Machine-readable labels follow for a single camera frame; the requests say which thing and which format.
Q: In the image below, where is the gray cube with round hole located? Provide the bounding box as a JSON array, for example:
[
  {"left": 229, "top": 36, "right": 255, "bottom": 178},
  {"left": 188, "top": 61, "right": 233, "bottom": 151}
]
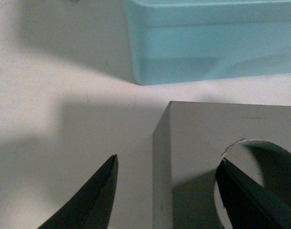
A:
[{"left": 153, "top": 102, "right": 291, "bottom": 229}]

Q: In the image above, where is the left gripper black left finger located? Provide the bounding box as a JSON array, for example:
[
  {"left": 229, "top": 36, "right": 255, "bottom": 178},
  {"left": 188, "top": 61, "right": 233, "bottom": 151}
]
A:
[{"left": 39, "top": 155, "right": 118, "bottom": 229}]

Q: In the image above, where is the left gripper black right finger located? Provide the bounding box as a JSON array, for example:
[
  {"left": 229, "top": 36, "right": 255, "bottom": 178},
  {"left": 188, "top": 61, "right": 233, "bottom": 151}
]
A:
[{"left": 216, "top": 159, "right": 291, "bottom": 229}]

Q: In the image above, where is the light blue plastic box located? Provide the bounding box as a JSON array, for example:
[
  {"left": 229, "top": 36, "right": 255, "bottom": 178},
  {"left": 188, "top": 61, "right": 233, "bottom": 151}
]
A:
[{"left": 124, "top": 0, "right": 291, "bottom": 85}]

